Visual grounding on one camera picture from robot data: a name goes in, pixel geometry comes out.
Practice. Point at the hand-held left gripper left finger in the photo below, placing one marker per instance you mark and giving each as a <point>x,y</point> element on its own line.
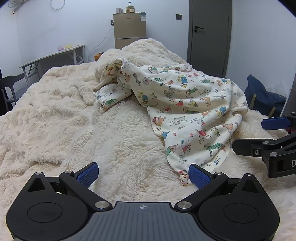
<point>89,175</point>

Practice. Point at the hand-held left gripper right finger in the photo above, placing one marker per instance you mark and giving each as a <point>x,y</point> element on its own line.
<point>198,176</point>

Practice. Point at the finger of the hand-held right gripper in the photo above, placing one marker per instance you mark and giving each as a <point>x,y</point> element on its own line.
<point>247,146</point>
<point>275,123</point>

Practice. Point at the cream animal-print garment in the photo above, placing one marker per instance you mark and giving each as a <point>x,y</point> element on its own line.
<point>185,104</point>

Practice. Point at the dark blue bag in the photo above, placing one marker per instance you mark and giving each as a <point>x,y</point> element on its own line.
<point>259,92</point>

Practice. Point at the clear plastic bag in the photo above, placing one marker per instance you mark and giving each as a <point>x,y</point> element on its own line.
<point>278,88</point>

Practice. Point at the cream fleece blanket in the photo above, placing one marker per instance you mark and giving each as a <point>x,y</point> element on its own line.
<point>69,115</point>

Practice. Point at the grey door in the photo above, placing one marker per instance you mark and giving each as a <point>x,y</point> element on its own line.
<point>212,46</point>

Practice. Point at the orange box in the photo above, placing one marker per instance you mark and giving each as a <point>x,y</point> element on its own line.
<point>98,57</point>

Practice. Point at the black plastic chair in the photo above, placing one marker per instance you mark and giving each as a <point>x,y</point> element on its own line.
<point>11,81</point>

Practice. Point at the small yellow item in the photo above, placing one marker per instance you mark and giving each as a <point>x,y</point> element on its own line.
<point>68,46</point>

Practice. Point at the brown cardboard box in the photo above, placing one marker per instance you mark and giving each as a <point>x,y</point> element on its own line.
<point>129,27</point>

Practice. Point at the small white box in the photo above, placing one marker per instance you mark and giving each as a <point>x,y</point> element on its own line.
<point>119,11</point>

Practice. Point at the amber glass jar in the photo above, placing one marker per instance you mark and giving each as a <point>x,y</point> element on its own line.
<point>130,8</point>

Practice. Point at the black wall switch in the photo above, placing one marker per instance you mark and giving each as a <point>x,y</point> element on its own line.
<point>178,17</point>

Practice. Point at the white wall pipe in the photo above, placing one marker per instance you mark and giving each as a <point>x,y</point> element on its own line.
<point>17,6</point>

